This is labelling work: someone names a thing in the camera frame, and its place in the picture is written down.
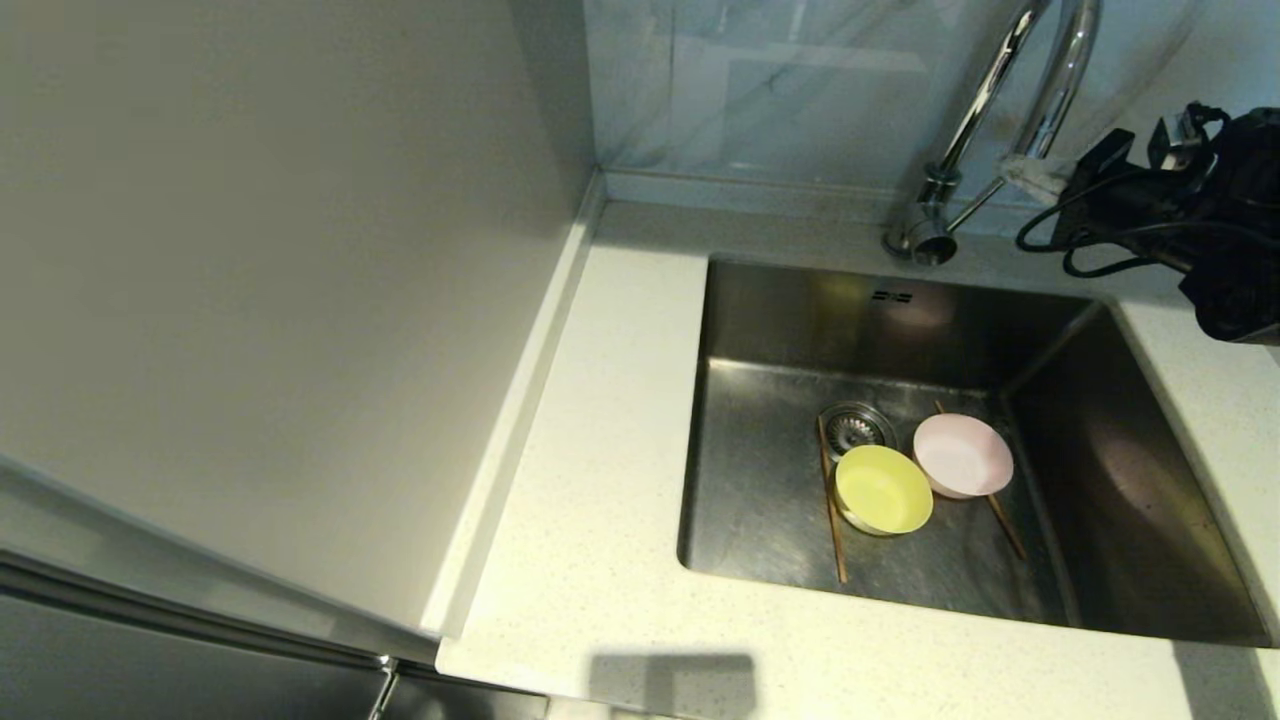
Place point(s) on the under-counter cabinet front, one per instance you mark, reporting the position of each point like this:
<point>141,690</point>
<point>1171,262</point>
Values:
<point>460,702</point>

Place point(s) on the chrome faucet lever rod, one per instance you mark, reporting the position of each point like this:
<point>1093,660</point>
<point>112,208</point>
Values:
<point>972,208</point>

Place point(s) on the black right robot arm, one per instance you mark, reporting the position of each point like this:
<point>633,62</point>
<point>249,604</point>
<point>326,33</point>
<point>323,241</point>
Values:
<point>1240,230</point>

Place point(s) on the stainless steel sink basin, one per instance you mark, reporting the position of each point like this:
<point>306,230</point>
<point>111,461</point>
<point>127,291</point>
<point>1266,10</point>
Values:
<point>940,570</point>

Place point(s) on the pink plastic bowl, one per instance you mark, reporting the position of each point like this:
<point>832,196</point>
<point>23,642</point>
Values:
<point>962,455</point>

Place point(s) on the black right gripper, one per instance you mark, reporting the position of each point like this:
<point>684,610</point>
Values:
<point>1105,205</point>

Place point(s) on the yellow plastic bowl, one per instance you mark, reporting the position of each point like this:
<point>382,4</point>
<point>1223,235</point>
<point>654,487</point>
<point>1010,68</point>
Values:
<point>882,490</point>

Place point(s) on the chrome gooseneck faucet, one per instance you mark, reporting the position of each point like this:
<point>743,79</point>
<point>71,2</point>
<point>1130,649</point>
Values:
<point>985,90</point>

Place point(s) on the tall cabinet unit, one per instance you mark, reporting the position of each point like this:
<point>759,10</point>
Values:
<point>250,300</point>

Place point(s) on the round metal drain strainer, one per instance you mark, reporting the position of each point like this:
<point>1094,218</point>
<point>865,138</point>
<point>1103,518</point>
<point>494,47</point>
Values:
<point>850,425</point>

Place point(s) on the silver cabinet rail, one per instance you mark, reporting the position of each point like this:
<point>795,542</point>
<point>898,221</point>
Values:
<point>200,620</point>

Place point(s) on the brown wooden chopstick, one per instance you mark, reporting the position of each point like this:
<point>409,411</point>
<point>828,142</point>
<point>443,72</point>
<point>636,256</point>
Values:
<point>838,550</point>
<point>1005,525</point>

